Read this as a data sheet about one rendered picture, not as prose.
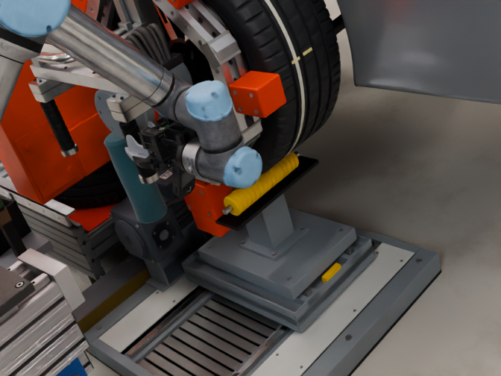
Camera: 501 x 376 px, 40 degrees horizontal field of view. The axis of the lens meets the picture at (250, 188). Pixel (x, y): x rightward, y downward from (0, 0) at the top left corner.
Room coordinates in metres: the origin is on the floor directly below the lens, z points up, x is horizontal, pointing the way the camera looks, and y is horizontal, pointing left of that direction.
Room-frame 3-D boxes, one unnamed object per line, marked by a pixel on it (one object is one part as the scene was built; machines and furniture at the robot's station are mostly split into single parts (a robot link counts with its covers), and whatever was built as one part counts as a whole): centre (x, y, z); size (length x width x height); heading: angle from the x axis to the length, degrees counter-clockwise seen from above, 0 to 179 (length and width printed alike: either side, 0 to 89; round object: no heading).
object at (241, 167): (1.12, 0.02, 0.85); 0.11 x 0.08 x 0.09; 37
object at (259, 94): (1.38, -0.08, 0.85); 0.09 x 0.08 x 0.07; 37
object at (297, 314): (1.75, 0.00, 0.13); 0.50 x 0.36 x 0.10; 37
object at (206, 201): (1.66, 0.09, 0.48); 0.16 x 0.12 x 0.17; 127
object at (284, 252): (1.73, -0.02, 0.32); 0.40 x 0.30 x 0.28; 37
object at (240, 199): (1.60, -0.04, 0.51); 0.29 x 0.06 x 0.06; 127
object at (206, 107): (1.14, 0.03, 0.95); 0.11 x 0.08 x 0.11; 26
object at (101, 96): (1.59, 0.17, 0.85); 0.21 x 0.14 x 0.14; 127
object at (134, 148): (1.31, 0.20, 0.85); 0.09 x 0.03 x 0.06; 46
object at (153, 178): (1.36, 0.20, 0.83); 0.04 x 0.04 x 0.16
